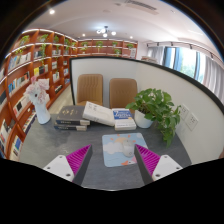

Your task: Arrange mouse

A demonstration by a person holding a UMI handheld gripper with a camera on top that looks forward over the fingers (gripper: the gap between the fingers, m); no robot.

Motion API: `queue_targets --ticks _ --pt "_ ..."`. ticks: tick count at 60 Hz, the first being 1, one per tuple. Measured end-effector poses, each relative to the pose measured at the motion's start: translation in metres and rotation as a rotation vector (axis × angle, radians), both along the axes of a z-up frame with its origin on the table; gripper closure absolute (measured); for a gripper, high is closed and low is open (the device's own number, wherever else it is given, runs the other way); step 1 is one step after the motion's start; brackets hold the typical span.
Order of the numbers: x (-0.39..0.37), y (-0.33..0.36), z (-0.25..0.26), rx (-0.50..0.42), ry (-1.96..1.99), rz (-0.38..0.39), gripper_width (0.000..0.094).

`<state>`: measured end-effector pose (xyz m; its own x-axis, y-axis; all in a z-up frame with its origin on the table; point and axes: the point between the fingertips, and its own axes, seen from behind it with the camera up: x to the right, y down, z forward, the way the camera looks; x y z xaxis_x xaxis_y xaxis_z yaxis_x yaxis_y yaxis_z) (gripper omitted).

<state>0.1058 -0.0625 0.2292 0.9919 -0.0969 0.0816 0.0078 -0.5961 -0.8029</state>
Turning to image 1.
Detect thick white book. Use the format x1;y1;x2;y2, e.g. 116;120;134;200
82;100;116;128

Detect thick dark hardcover book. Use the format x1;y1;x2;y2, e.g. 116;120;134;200
53;121;88;132
55;105;91;127

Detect white vase with pink flowers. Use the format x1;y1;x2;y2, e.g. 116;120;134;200
23;75;52;126

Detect orange wooden bookshelf unit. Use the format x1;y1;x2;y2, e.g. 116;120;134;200
0;28;139;159

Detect window with curtains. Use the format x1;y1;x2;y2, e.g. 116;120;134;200
146;41;224;104

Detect green plant in white pot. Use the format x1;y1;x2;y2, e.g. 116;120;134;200
125;87;183;148

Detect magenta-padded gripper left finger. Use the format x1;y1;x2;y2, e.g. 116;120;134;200
43;143;94;186

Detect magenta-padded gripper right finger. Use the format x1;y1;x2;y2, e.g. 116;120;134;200
133;143;184;186

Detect white partition with black edge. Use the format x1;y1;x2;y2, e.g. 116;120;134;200
69;56;224;166

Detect ceiling lights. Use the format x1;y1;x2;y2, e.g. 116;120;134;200
48;8;118;38

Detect tan upholstered chair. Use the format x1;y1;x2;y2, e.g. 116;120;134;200
76;73;104;107
109;77;139;110

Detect white wall socket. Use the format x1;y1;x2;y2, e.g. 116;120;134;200
185;112;200;132
179;104;191;122

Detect light blue cartoon mouse pad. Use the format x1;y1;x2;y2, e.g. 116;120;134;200
101;132;149;168

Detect blue-covered white book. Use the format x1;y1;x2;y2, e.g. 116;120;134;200
111;107;138;132

